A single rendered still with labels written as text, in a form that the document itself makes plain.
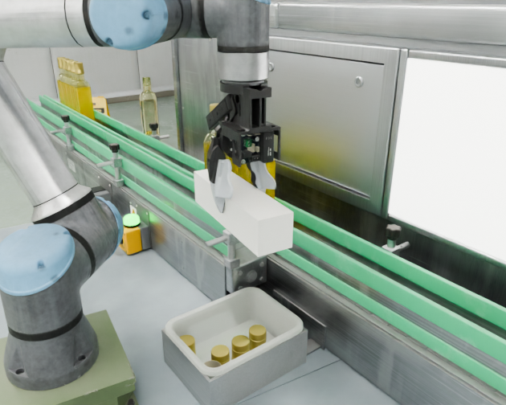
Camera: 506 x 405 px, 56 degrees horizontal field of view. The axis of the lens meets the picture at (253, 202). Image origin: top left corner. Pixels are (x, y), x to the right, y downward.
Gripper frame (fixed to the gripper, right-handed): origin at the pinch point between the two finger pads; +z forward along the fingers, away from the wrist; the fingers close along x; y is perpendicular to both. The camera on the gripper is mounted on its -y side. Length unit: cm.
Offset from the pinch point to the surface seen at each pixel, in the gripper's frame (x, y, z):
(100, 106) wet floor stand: 51, -360, 56
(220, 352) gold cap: -5.7, 3.0, 27.7
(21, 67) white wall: 11, -617, 50
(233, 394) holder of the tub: -6.4, 9.4, 31.6
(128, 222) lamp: -7, -53, 25
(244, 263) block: 7.4, -12.0, 20.6
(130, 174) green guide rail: -1, -66, 16
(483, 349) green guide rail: 21.9, 34.0, 15.4
